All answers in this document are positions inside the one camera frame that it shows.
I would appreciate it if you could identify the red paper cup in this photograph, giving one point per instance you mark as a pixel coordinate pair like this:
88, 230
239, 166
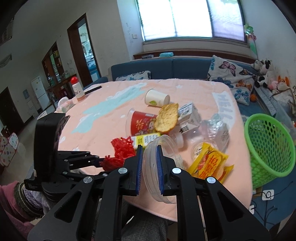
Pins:
139, 123

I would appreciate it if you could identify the window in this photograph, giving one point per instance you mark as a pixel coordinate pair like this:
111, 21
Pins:
191, 19

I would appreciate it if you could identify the orange fox plush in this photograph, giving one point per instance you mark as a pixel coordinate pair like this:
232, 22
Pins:
283, 83

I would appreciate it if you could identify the white refrigerator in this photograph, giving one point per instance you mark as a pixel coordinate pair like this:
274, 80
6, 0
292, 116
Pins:
40, 93

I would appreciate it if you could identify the clear plastic toy bin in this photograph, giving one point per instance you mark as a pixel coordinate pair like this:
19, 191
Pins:
277, 109

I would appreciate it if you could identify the pink pig plush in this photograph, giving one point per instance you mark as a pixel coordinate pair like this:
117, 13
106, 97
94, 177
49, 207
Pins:
273, 85

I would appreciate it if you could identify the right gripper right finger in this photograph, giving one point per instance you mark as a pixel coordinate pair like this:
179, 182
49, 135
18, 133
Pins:
206, 210

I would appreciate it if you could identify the cow plush toy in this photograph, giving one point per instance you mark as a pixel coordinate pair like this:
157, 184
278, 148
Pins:
265, 75

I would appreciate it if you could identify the colourful pinwheel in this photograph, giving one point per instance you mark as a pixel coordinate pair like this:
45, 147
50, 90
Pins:
251, 38

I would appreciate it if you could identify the white bottle red cap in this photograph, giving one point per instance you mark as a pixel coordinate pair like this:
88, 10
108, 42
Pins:
77, 88

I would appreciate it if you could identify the blue sofa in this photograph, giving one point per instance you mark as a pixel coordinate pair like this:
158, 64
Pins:
184, 68

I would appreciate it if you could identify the yellow green drink carton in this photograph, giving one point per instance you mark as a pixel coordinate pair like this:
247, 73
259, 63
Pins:
144, 140

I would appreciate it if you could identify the grey plush toy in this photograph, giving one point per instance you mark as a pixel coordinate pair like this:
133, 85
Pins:
257, 65

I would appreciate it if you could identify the white blue milk carton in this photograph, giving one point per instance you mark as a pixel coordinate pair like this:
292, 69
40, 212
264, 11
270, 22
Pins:
188, 117

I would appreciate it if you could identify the white paper cup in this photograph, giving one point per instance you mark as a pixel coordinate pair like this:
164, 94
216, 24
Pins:
156, 98

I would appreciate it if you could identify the yellow snack wrapper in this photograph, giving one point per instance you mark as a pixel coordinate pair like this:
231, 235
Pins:
209, 162

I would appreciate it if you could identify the clear plastic lid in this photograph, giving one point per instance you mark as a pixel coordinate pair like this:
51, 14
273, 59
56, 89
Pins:
149, 166

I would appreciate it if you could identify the butterfly print pillow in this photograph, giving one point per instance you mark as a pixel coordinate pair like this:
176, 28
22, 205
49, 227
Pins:
238, 79

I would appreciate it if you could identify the red mesh netting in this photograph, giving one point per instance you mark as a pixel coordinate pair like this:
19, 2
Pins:
123, 149

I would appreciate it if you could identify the green plastic waste basket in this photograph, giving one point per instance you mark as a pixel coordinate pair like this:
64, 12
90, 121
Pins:
271, 148

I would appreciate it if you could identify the pink table blanket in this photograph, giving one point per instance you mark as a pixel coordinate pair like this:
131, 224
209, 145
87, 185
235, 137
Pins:
118, 109

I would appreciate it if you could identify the small orange ball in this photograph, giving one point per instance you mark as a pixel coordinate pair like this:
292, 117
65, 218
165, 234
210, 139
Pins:
253, 98

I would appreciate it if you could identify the grey plaid trouser leg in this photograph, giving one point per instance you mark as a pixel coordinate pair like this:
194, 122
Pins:
146, 227

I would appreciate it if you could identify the grey gloved left hand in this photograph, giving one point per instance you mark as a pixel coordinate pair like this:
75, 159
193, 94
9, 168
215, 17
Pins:
32, 205

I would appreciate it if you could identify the clear plastic bag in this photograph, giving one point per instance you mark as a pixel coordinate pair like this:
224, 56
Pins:
195, 130

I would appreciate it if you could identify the black remote control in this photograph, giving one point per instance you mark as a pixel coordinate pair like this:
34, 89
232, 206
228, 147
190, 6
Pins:
92, 90

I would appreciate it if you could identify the white power adapter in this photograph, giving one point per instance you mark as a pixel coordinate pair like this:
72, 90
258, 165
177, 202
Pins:
267, 195

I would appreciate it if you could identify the teal tissue pack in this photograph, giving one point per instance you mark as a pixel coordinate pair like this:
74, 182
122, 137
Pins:
166, 54

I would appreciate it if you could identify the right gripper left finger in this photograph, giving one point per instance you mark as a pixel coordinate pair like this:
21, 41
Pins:
86, 219

